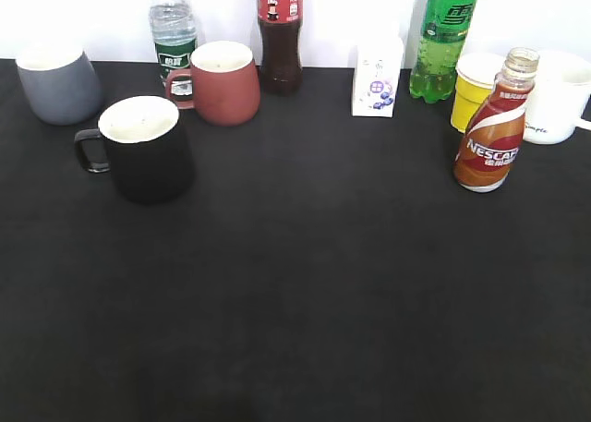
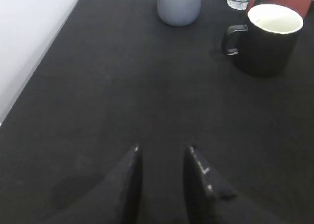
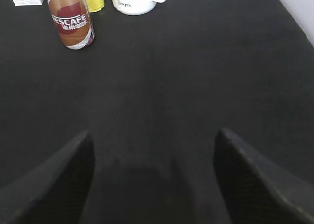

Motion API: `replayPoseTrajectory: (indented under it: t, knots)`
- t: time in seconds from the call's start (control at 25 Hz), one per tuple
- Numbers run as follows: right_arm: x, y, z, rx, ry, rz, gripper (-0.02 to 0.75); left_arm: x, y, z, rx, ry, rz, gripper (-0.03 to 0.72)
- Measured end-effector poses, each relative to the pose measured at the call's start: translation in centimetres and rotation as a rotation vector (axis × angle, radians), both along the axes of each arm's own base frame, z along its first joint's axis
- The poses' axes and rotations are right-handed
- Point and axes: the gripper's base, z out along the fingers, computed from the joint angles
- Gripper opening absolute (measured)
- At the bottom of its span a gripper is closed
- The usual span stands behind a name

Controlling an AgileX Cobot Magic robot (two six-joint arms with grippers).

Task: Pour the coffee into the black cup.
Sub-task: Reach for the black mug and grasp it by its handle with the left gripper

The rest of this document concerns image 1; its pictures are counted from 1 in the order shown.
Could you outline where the yellow paper cup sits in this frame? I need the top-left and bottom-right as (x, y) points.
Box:
(451, 53), (505, 133)

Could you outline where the clear water bottle green label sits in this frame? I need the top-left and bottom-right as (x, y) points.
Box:
(149, 0), (198, 85)

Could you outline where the Nescafe coffee bottle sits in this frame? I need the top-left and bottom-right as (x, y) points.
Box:
(453, 47), (539, 193)

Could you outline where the white blueberry yogurt carton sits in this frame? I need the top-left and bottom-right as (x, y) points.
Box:
(351, 35), (404, 118)

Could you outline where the green sprite bottle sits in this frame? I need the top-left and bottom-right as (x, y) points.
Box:
(409, 0), (477, 103)

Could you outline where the white mug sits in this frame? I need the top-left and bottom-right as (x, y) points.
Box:
(524, 50), (590, 145)

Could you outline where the red-brown mug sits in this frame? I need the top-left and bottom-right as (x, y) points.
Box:
(165, 41), (260, 127)

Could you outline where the black mug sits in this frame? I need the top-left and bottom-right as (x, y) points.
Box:
(74, 95), (196, 205)

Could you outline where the cola bottle red label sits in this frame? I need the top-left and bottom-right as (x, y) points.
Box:
(257, 0), (304, 95)

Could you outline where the grey mug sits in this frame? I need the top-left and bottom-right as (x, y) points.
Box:
(15, 42), (104, 126)

